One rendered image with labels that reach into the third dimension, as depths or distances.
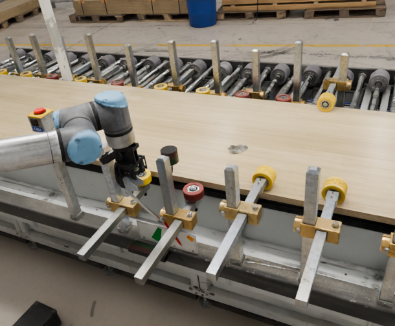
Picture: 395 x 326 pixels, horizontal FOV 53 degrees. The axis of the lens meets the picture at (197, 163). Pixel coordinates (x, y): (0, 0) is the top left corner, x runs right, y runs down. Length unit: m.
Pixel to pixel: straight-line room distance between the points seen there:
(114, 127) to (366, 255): 1.01
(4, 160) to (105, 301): 1.50
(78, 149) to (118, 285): 1.51
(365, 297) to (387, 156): 0.58
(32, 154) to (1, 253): 1.98
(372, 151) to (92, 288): 1.69
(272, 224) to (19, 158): 0.98
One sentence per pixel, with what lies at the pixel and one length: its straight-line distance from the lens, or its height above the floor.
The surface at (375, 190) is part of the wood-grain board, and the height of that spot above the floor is 0.90.
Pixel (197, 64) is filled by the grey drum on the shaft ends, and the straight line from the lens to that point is 2.88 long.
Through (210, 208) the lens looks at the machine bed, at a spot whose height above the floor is 0.74.
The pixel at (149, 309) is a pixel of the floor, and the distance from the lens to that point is 2.32.
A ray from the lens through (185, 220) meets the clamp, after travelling 1.45.
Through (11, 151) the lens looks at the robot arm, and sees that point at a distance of 1.07.
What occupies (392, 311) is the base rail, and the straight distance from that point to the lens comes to 1.45.
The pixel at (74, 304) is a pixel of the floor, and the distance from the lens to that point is 2.47.
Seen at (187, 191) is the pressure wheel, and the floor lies 0.91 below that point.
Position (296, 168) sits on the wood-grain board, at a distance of 1.61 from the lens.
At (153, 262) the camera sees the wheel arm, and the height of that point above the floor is 0.86.
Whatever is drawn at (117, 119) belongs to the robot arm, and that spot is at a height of 1.31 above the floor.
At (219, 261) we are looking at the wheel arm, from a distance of 1.17.
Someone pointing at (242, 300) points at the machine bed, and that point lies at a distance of 2.08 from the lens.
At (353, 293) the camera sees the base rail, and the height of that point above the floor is 0.70.
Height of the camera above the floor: 1.83
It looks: 34 degrees down
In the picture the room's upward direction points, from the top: 7 degrees counter-clockwise
